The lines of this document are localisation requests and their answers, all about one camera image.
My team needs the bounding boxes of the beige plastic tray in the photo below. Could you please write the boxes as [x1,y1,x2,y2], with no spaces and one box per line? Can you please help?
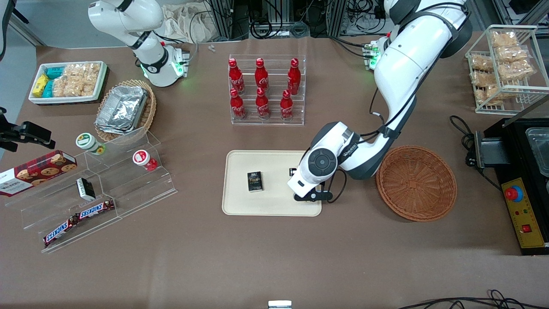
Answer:
[222,150,322,217]

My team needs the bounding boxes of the round brown wicker basket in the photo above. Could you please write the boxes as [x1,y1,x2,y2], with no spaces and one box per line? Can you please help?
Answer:
[376,145,458,222]

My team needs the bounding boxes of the oval light wicker basket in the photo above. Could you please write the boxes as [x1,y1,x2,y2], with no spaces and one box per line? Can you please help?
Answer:
[94,79,157,143]

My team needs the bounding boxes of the white rectangular snack bin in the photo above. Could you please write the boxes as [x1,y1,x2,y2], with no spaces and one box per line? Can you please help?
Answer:
[28,61,108,106]

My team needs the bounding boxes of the red tartan cookie box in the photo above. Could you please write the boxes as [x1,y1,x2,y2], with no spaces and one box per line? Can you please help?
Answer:
[0,150,78,197]

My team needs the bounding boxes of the yellow snack packet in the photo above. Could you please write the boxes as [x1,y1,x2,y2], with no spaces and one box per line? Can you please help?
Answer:
[32,74,50,98]

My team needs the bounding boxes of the green lid yogurt cup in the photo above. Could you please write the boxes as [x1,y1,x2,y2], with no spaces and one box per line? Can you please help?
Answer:
[76,133,106,155]

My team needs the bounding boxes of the clear bag of rice crackers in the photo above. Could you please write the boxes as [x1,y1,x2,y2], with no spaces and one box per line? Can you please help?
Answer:
[63,64,87,79]
[52,76,84,98]
[83,63,102,96]

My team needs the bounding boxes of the clear acrylic bottle rack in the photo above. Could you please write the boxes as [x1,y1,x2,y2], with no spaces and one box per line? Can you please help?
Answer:
[229,55,307,126]

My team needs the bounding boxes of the red cola bottle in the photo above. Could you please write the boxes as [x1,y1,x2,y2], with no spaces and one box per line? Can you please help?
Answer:
[256,88,271,120]
[229,59,245,95]
[287,58,302,96]
[230,88,247,121]
[280,90,294,121]
[255,58,270,91]

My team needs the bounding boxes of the small black white box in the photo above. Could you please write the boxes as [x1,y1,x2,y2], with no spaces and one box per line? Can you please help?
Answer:
[76,178,96,202]

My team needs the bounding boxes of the stacked aluminium foil containers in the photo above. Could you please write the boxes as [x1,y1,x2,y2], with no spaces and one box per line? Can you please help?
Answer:
[95,86,149,135]

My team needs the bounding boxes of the snickers chocolate bar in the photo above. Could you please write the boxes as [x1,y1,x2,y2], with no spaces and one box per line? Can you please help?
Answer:
[43,216,81,248]
[75,199,116,221]

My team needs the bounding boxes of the red lid yogurt cup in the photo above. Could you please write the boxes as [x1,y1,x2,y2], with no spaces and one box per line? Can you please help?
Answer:
[133,150,158,172]

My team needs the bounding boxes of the clear acrylic stepped display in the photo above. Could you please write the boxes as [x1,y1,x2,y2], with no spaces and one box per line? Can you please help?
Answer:
[4,127,178,254]

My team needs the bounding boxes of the black stand leg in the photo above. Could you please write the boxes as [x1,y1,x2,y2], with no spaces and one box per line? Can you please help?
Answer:
[0,0,30,61]

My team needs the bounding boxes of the beige cloth bag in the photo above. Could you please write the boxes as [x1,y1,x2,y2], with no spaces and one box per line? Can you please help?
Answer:
[161,3,217,44]

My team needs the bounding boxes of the black metal block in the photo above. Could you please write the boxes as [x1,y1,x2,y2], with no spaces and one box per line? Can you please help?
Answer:
[466,130,511,169]

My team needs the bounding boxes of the bagged pastry snack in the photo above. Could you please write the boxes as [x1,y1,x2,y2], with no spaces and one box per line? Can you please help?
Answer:
[499,60,535,82]
[474,85,503,106]
[495,45,529,64]
[471,71,500,88]
[470,55,495,72]
[491,32,518,48]

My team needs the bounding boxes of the yellow emergency stop box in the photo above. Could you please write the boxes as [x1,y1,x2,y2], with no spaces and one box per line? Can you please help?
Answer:
[501,177,548,250]

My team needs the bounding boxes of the black equipment cabinet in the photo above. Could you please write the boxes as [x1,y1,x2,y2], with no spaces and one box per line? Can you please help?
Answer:
[485,92,549,257]

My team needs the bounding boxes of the clear plastic container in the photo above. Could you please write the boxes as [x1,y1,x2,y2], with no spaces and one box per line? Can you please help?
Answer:
[525,127,549,167]

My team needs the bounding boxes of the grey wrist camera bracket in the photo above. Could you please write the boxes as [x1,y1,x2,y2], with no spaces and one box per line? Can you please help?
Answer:
[293,188,334,203]

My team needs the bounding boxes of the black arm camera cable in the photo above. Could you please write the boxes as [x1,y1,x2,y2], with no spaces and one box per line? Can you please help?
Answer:
[323,87,389,204]

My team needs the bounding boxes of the black base cable bundle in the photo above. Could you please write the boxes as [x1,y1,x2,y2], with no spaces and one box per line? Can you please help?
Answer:
[329,36,370,59]

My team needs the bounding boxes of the aluminium frame rack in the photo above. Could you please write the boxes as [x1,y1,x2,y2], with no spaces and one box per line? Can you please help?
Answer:
[325,0,349,38]
[208,0,250,42]

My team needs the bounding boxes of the black cable on table edge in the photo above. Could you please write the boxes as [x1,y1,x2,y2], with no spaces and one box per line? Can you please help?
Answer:
[397,289,549,309]

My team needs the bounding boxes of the white wire basket rack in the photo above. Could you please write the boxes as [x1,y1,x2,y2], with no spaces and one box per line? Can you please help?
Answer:
[465,24,549,115]

